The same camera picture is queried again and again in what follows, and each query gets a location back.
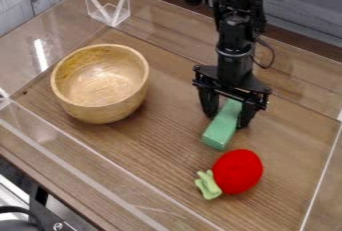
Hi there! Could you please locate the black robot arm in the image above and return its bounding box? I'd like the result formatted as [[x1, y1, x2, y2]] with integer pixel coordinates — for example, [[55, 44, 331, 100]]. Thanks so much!
[[184, 0, 273, 128]]

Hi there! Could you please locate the black table leg bracket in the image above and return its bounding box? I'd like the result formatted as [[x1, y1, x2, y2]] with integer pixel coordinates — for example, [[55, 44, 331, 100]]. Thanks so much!
[[29, 185, 78, 231]]

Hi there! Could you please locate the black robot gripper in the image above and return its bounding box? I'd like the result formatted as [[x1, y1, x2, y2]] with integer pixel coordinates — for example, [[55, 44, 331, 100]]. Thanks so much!
[[192, 49, 273, 129]]

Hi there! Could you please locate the green foam block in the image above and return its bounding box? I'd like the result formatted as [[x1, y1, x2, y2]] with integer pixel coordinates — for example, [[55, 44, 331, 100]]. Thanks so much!
[[202, 100, 242, 151]]

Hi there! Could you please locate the brown wooden bowl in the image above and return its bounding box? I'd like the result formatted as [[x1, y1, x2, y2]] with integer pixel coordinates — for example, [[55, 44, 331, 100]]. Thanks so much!
[[51, 44, 150, 124]]

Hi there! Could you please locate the red plush strawberry toy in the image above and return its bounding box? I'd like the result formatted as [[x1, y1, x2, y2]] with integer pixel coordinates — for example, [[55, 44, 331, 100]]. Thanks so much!
[[194, 149, 265, 200]]

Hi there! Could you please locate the clear acrylic tray wall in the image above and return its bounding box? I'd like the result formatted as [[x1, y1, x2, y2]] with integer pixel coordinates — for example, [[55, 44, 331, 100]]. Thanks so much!
[[0, 90, 223, 231]]

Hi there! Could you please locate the clear acrylic corner bracket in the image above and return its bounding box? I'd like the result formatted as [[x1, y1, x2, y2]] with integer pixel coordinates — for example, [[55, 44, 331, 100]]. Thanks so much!
[[86, 0, 131, 27]]

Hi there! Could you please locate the black cable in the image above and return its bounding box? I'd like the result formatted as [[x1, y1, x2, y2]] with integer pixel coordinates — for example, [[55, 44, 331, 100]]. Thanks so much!
[[0, 203, 43, 231]]

